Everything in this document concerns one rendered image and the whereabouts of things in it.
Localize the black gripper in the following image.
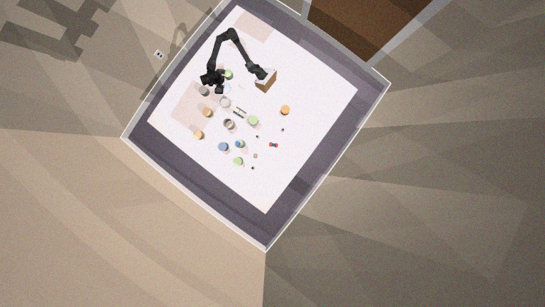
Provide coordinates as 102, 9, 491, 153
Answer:
213, 69, 225, 94

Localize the green cylinder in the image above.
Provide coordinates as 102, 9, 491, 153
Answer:
233, 157, 243, 166
223, 69, 233, 80
248, 115, 258, 125

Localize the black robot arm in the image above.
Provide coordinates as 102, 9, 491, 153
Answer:
200, 28, 268, 86

